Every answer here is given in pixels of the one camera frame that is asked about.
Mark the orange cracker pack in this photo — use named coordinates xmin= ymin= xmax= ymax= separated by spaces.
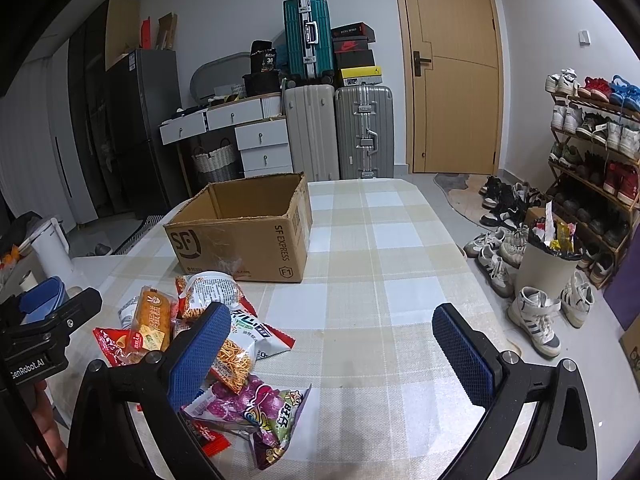
xmin=125 ymin=286 xmax=175 ymax=364

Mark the purple grape candy bag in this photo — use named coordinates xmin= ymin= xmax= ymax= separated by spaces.
xmin=182 ymin=374 xmax=311 ymax=470

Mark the white red noodle snack bag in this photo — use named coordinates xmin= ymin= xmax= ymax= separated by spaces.
xmin=210 ymin=297 xmax=295 ymax=394

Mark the red spicy strip packet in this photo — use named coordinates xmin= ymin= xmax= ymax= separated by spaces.
xmin=190 ymin=420 xmax=231 ymax=458

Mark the person's left hand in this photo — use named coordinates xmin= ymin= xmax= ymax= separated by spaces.
xmin=32 ymin=380 xmax=67 ymax=472

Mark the white electric kettle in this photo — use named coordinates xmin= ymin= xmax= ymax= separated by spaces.
xmin=29 ymin=217 xmax=75 ymax=287

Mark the white high-top sneaker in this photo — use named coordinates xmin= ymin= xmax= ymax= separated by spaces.
xmin=506 ymin=286 xmax=561 ymax=359

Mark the black refrigerator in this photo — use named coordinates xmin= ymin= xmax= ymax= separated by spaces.
xmin=67 ymin=46 xmax=189 ymax=219

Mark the checkered tablecloth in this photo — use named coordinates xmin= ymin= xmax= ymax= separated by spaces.
xmin=46 ymin=176 xmax=532 ymax=480

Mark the white trash bin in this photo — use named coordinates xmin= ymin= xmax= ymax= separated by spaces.
xmin=515 ymin=202 xmax=582 ymax=298

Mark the woven laundry basket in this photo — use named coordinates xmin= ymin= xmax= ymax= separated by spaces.
xmin=192 ymin=144 xmax=239 ymax=184

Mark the brown SF Express cardboard box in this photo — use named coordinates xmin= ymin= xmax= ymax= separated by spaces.
xmin=164 ymin=174 xmax=312 ymax=283

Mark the door mat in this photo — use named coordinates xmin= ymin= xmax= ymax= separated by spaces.
xmin=434 ymin=174 xmax=488 ymax=226

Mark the shoe rack with shoes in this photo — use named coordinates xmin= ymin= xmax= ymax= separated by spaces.
xmin=544 ymin=68 xmax=639 ymax=288

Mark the white drawer desk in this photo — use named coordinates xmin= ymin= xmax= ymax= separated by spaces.
xmin=160 ymin=93 xmax=293 ymax=177

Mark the grey oval tub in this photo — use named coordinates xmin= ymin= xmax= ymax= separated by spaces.
xmin=190 ymin=52 xmax=250 ymax=105

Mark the beige suitcase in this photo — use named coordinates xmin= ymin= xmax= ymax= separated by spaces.
xmin=283 ymin=84 xmax=340 ymax=182

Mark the silver grey suitcase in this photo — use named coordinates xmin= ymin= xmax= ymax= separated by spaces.
xmin=334 ymin=84 xmax=395 ymax=180

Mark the teal suitcase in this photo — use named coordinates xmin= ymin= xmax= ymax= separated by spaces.
xmin=283 ymin=0 xmax=334 ymax=84

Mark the stack of shoe boxes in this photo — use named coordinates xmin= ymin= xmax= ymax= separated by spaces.
xmin=331 ymin=22 xmax=375 ymax=88

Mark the wooden door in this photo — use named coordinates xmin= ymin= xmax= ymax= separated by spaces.
xmin=397 ymin=0 xmax=503 ymax=174

